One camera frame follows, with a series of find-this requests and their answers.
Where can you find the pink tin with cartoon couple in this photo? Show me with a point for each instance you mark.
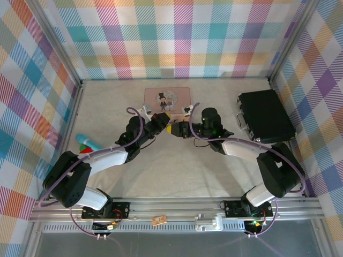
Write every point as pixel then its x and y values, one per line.
pixel 167 100

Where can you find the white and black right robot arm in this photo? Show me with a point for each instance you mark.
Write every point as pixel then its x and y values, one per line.
pixel 241 148

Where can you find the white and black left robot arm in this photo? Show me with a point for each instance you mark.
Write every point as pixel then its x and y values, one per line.
pixel 107 158

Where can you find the teal cylinder toy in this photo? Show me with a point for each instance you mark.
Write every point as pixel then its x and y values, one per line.
pixel 87 141

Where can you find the red toy block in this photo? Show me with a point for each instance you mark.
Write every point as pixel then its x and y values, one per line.
pixel 86 151

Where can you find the green toy block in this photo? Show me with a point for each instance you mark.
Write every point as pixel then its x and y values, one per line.
pixel 82 147

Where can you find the small brown printed tag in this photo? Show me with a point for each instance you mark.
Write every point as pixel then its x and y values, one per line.
pixel 158 220

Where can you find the perforated metal strip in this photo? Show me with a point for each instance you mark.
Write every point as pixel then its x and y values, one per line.
pixel 166 227

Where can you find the aluminium frame rail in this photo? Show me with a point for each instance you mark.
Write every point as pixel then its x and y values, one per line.
pixel 177 207

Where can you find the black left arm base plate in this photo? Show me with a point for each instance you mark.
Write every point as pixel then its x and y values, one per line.
pixel 120 210

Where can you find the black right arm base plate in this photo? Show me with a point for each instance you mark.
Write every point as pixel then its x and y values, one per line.
pixel 235 207

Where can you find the silver metal bracket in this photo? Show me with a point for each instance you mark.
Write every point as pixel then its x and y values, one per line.
pixel 208 222

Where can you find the aluminium frame post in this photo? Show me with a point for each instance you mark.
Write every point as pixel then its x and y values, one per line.
pixel 292 40
pixel 57 40

